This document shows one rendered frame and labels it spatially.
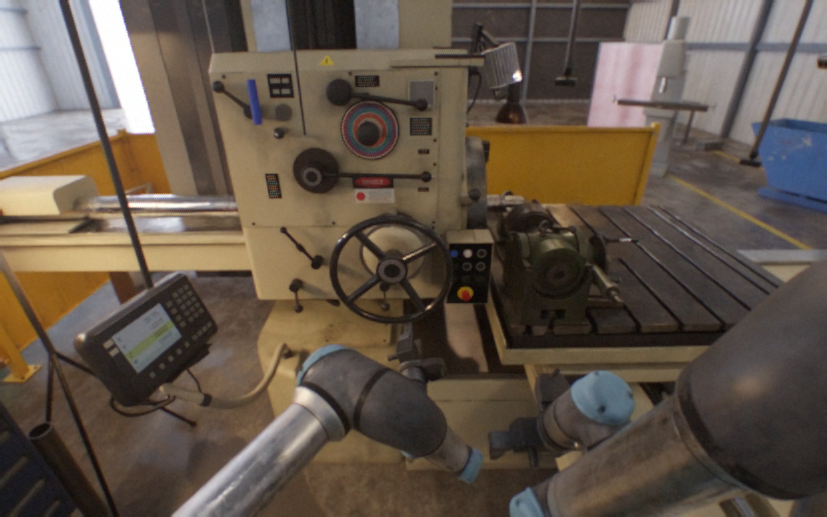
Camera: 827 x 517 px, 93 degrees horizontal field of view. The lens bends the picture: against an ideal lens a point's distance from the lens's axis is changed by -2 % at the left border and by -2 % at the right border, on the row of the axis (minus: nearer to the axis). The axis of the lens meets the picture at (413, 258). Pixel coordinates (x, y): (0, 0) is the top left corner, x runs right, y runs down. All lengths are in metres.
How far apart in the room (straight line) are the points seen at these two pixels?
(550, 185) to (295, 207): 3.04
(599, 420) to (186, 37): 2.04
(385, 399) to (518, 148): 3.41
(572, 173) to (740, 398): 3.87
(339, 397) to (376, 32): 1.56
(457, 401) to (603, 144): 2.90
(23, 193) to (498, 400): 2.21
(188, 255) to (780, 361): 1.95
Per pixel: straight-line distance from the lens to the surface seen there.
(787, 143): 7.26
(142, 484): 2.62
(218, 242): 1.87
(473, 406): 2.00
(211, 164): 2.23
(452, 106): 1.29
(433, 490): 2.23
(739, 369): 0.31
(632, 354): 1.70
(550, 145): 3.98
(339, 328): 2.10
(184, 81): 2.19
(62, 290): 3.93
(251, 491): 0.66
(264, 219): 1.47
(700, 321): 1.81
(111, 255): 2.21
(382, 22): 1.93
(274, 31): 2.01
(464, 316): 2.18
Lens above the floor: 1.90
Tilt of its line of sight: 28 degrees down
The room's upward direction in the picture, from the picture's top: straight up
